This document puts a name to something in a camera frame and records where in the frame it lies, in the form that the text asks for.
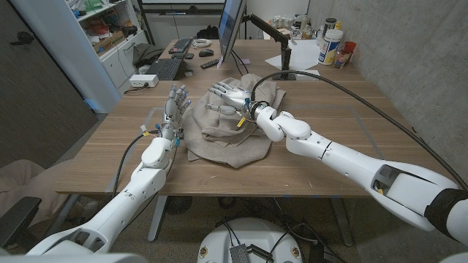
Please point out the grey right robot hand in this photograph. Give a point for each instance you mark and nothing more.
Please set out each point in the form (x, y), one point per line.
(235, 100)

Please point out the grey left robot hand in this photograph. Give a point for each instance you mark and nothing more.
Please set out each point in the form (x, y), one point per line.
(172, 113)

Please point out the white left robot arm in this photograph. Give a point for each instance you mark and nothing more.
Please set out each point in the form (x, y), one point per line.
(142, 179)

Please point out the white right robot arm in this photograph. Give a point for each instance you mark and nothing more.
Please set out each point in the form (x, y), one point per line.
(347, 160)

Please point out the beige coat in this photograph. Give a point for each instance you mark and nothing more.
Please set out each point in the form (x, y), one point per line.
(219, 146)

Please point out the white power box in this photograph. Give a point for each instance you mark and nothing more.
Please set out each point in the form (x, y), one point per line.
(143, 80)

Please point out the black remote control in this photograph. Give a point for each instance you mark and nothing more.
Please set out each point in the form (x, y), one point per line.
(210, 63)

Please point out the black keyboard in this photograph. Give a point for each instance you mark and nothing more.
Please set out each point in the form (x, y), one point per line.
(164, 68)
(180, 45)

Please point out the black computer mouse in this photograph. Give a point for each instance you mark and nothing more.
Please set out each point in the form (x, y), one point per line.
(205, 53)

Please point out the olive green jacket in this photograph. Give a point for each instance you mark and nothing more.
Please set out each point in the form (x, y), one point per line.
(146, 53)

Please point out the black bag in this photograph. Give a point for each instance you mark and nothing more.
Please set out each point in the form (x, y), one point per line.
(208, 33)

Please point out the computer monitor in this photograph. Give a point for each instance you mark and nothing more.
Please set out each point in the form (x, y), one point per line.
(230, 25)

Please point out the white paper sheet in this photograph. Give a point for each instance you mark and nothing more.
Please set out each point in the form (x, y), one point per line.
(301, 55)

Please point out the small flat white box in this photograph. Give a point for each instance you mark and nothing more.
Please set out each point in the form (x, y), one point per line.
(311, 72)

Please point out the cardboard box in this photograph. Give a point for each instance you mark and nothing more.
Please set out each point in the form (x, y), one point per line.
(108, 42)

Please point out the grey metal table leg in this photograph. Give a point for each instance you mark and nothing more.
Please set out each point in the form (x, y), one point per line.
(157, 219)
(342, 223)

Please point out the white wipes canister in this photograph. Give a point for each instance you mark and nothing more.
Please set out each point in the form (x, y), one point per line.
(330, 47)

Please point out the clear glass jar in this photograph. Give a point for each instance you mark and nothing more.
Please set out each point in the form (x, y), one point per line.
(341, 59)

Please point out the white shelf cabinet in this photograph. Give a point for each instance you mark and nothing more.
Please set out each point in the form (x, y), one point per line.
(73, 51)

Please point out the red cup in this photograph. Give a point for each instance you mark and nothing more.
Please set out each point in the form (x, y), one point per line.
(350, 46)

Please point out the white robot torso base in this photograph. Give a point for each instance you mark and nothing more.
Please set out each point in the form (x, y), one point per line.
(252, 233)

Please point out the beige trousers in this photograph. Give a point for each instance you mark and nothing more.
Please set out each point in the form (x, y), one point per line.
(33, 186)

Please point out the black chair armrest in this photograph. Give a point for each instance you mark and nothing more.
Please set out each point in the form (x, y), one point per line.
(16, 219)

